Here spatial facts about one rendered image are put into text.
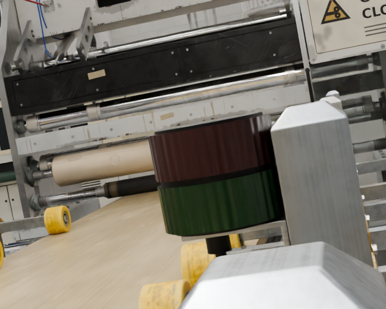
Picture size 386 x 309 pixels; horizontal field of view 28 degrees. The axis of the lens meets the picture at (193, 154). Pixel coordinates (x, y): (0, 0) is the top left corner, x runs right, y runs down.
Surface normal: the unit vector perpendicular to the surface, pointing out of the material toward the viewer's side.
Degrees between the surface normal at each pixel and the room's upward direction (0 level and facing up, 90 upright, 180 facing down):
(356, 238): 90
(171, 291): 36
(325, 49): 90
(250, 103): 90
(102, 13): 90
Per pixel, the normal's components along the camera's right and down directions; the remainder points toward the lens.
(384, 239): -0.18, 0.09
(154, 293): -0.25, -0.80
